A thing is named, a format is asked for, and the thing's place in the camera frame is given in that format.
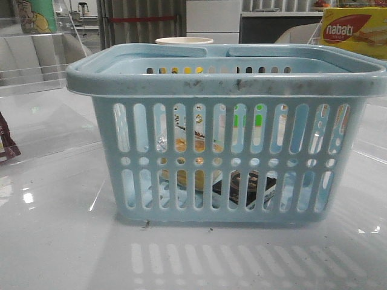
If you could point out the yellow nabati wafer box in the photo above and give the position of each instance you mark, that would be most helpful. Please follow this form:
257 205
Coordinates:
360 30

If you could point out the white cabinet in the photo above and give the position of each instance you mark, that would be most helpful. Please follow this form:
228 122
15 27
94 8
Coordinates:
217 20

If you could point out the packaged bread slice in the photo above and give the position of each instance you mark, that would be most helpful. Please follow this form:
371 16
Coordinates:
180 145

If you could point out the light blue plastic basket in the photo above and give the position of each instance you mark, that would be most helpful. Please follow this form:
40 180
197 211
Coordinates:
288 111

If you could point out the white paper cup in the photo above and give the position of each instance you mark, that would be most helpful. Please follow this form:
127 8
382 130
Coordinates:
184 41

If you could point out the dark maroon snack packet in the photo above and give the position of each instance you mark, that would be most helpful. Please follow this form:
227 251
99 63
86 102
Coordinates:
7 145

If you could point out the black tissue pack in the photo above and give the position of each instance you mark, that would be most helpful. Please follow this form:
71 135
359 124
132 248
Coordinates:
252 190

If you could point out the clear acrylic shelf left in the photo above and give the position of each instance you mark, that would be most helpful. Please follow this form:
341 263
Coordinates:
42 116

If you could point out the green yellow cartoon carton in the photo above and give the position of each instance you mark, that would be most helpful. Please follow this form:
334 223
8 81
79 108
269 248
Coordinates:
37 16

